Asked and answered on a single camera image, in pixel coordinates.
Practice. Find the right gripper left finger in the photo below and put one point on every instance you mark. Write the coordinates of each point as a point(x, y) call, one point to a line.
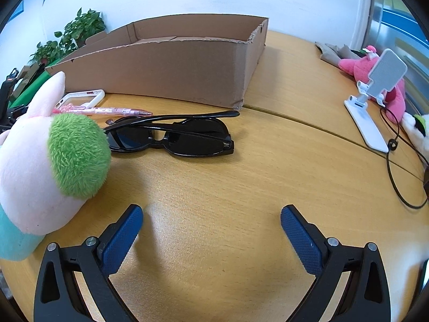
point(58, 296)

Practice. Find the green covered side table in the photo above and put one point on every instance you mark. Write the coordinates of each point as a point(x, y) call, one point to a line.
point(29, 80)

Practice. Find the white panda plush toy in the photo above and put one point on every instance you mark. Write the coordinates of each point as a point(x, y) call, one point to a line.
point(416, 127)

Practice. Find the small green potted plant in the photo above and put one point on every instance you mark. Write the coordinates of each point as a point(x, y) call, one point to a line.
point(47, 53)

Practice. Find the brown cardboard box tray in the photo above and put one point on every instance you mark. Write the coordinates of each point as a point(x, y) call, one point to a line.
point(200, 58)

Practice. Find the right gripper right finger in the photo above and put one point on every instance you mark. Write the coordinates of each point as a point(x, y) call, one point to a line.
point(365, 296)

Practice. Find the white clear phone case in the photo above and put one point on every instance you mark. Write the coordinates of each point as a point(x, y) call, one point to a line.
point(87, 99)

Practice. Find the grey folded cloth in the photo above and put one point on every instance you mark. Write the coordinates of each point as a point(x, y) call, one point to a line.
point(332, 54)

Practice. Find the white phone stand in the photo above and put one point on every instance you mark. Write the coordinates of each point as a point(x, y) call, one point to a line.
point(383, 77)

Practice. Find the pink transparent pen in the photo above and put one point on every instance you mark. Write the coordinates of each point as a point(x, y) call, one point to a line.
point(73, 109)

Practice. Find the pink strawberry bear plush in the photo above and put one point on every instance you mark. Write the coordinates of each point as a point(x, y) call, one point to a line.
point(359, 69)

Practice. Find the pink pig plush toy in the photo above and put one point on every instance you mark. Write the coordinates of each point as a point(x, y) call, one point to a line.
point(51, 164)

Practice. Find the black sunglasses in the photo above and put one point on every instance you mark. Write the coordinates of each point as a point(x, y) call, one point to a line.
point(191, 136)

